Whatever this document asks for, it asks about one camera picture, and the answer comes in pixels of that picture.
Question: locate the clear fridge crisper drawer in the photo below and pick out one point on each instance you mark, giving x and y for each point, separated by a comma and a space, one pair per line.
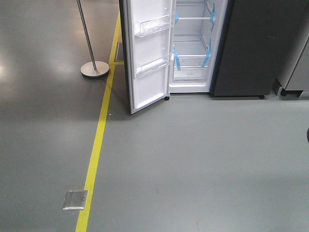
190, 68

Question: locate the dark grey fridge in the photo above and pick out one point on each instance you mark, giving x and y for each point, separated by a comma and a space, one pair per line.
245, 43

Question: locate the clear lower door bin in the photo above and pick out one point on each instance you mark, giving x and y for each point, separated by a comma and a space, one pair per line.
150, 67

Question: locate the dark floor sign sticker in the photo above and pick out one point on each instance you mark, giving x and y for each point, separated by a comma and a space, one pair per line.
119, 53

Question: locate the metal floor plate near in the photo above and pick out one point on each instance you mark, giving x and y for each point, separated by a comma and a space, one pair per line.
75, 200

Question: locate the grey appliance right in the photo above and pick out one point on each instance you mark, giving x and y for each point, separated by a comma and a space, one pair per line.
294, 75

